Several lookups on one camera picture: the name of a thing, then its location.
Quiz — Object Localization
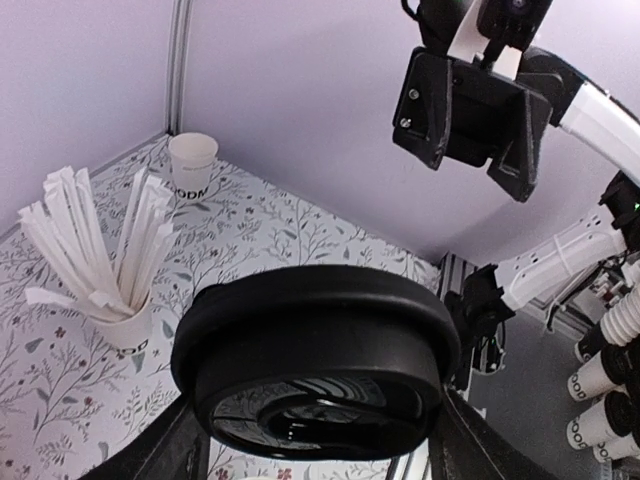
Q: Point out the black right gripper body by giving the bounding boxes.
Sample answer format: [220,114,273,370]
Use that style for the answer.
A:
[402,1,562,165]

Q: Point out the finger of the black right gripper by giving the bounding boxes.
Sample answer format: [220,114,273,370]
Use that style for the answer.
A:
[392,47,452,170]
[488,90,552,203]

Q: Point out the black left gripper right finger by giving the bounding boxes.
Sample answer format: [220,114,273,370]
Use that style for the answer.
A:
[429,388,555,480]

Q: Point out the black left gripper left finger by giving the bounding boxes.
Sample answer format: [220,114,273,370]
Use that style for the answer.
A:
[82,399,210,480]

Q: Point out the black plastic cup lid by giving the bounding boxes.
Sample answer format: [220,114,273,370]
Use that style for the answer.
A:
[171,265,461,461]

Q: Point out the floral patterned table mat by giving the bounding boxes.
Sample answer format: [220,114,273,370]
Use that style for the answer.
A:
[0,134,446,480]

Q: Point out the white cup holding straws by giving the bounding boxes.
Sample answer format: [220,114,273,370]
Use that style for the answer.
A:
[89,293,152,357]

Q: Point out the stacked cups with lids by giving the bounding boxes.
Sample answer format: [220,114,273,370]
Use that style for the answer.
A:
[566,345,639,464]

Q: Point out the white paper cup far corner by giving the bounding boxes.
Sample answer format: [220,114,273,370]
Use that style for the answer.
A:
[168,132,219,202]

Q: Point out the bundle of white wrapped straws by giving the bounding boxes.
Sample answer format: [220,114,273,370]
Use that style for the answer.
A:
[19,167,178,324]

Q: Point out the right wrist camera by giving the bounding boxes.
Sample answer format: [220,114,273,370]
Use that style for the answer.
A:
[447,1,551,80]

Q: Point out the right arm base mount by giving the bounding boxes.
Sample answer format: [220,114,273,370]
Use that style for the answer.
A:
[444,264,515,391]

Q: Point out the right aluminium frame post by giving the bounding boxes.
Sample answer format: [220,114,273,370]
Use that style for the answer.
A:
[165,0,193,135]

